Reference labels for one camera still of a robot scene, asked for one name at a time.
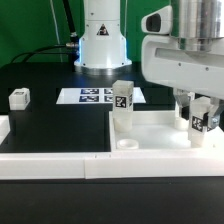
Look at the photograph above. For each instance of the white square table top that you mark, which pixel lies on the white square table top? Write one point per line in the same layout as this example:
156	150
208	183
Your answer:
151	130

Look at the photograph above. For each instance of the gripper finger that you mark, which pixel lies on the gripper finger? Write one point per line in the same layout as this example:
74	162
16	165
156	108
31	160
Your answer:
216	107

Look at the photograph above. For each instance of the white marker sheet with tags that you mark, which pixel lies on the white marker sheet with tags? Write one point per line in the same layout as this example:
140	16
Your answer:
71	96

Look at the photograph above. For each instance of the white U-shaped obstacle fence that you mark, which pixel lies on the white U-shaped obstacle fence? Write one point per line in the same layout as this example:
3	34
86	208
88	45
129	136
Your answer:
207	161

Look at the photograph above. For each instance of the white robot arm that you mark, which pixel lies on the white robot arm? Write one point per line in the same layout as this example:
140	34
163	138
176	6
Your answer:
102	48

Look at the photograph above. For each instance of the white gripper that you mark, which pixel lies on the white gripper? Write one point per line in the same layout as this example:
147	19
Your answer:
184	48

